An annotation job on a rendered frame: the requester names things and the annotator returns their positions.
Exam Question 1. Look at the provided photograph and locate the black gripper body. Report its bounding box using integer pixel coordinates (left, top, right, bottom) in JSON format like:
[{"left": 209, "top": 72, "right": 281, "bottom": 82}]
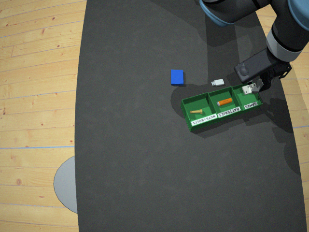
[{"left": 260, "top": 46, "right": 292, "bottom": 81}]

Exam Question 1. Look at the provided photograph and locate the white domino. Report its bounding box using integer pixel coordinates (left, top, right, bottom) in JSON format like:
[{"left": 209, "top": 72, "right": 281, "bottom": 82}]
[{"left": 242, "top": 83, "right": 256, "bottom": 95}]

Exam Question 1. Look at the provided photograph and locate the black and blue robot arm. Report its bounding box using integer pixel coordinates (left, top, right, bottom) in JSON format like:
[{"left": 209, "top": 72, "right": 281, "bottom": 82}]
[{"left": 199, "top": 0, "right": 309, "bottom": 84}]

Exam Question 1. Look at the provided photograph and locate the white usb stick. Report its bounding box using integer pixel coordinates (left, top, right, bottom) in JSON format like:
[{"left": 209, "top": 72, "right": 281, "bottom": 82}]
[{"left": 211, "top": 79, "right": 224, "bottom": 86}]

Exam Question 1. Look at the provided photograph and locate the orange aa battery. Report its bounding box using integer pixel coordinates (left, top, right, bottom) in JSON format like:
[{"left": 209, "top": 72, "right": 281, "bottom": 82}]
[{"left": 217, "top": 98, "right": 232, "bottom": 106}]

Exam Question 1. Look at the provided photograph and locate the green three-compartment bin tray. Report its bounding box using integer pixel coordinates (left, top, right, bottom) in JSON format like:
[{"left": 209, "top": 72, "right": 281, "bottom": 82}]
[{"left": 180, "top": 83, "right": 263, "bottom": 132}]

